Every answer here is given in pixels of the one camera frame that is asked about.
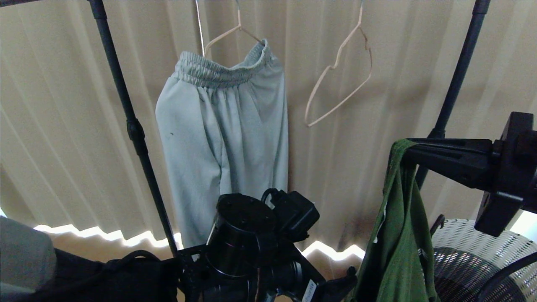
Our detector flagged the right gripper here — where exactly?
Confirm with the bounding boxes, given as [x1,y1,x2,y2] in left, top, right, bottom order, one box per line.
[404,111,537,238]

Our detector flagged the black cable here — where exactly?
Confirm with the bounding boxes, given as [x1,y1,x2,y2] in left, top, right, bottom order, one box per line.
[477,250,537,302]

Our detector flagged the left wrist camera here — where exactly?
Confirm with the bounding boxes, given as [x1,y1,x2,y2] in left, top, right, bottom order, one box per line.
[260,188,321,244]

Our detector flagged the pale grey shorts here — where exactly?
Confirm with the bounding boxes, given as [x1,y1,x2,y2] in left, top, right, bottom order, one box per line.
[155,39,290,249]

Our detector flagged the beige curtain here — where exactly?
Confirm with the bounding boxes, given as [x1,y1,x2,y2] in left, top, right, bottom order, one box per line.
[0,0,537,253]

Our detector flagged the green printed shirt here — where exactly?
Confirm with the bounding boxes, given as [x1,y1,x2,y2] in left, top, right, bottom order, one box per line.
[346,138,441,302]

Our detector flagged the white laundry basket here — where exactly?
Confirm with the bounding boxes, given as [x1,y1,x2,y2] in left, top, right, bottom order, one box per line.
[428,214,537,302]

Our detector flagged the black clothes rack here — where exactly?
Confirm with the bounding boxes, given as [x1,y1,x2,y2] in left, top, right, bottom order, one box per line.
[0,0,491,257]

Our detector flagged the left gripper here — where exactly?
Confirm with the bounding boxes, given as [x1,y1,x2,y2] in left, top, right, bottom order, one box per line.
[256,251,358,302]

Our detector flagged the pink clothes hanger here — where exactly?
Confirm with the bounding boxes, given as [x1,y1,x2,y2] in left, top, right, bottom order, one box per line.
[304,0,373,128]
[203,0,269,58]

